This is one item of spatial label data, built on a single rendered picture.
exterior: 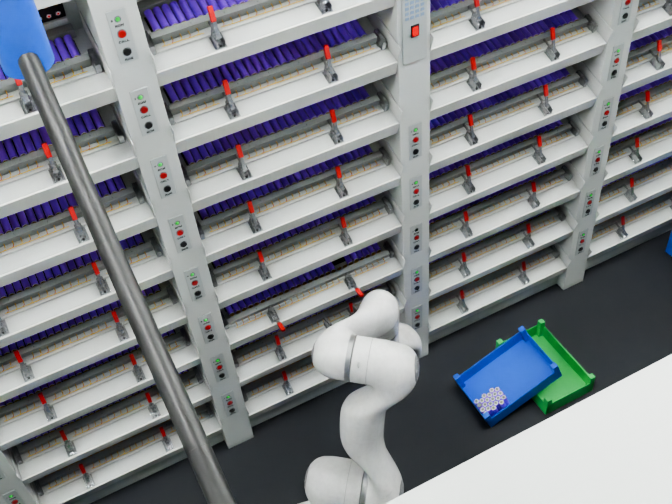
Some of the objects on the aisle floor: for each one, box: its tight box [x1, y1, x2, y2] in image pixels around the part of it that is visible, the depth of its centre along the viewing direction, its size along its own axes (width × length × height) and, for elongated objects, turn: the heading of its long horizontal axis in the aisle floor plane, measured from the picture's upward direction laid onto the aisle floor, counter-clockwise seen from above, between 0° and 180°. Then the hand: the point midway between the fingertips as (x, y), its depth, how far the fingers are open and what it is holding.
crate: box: [496, 319, 595, 415], centre depth 299 cm, size 30×20×8 cm
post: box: [376, 0, 430, 358], centre depth 254 cm, size 20×9×174 cm, turn 31°
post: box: [75, 0, 254, 449], centre depth 235 cm, size 20×9×174 cm, turn 31°
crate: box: [453, 326, 562, 427], centre depth 292 cm, size 30×20×8 cm
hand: (341, 316), depth 244 cm, fingers open, 8 cm apart
